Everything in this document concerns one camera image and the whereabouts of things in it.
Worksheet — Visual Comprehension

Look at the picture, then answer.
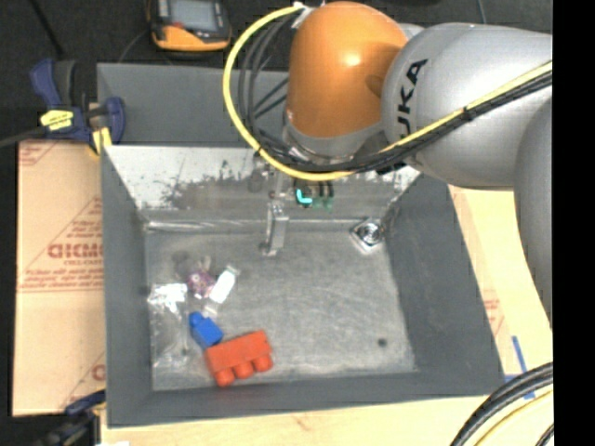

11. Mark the blue toy building block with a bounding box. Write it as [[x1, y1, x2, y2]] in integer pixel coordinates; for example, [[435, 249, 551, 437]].
[[187, 310, 225, 349]]

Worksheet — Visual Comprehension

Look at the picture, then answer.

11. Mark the purple toy figure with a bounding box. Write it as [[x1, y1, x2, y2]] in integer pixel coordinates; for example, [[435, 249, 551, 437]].
[[185, 255, 218, 300]]

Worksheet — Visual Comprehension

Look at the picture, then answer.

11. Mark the brown cardboard board red print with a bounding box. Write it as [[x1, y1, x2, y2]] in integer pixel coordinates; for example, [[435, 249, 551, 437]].
[[11, 138, 520, 418]]

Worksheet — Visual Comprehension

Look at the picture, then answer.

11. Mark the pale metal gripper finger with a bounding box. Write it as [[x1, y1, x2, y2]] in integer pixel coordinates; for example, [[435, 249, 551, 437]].
[[271, 203, 290, 256], [258, 202, 274, 256]]

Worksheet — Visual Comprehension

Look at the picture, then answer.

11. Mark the small white bottle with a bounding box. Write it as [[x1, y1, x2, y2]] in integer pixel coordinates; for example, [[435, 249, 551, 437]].
[[208, 265, 241, 305]]

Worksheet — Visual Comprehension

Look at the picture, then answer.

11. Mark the grey metal bin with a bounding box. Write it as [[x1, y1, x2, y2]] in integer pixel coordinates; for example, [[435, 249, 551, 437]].
[[96, 62, 507, 427]]

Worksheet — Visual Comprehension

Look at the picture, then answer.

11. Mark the shiny silver metal piece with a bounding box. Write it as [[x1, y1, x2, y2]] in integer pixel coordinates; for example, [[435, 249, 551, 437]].
[[349, 217, 385, 254]]

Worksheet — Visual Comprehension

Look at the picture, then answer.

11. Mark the red toy building block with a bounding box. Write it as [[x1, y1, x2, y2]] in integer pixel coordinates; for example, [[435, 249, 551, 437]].
[[205, 329, 275, 388]]

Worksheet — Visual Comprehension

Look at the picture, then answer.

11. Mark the clear plastic bag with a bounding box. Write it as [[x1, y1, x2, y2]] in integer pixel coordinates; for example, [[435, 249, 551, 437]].
[[147, 282, 192, 372]]

